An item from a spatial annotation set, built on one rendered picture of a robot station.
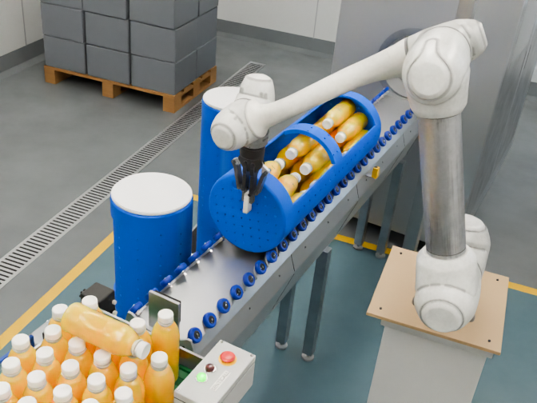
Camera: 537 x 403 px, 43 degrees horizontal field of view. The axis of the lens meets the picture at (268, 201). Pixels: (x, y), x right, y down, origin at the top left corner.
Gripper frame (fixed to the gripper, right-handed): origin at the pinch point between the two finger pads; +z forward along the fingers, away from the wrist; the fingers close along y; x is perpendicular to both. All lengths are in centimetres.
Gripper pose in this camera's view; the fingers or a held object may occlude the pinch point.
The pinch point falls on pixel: (248, 201)
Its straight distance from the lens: 212.1
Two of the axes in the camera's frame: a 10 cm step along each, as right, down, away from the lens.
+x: 4.7, -4.2, 7.7
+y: 8.8, 3.1, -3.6
